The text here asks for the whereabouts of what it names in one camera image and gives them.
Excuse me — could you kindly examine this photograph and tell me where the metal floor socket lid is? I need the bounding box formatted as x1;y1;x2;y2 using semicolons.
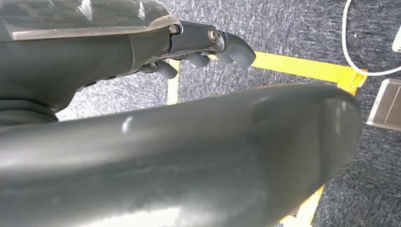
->
366;78;401;132

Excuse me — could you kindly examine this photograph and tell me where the yellow floor tape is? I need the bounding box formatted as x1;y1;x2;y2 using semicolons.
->
166;51;368;227

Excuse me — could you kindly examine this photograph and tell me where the white plug cable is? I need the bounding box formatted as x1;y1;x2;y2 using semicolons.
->
341;0;401;77

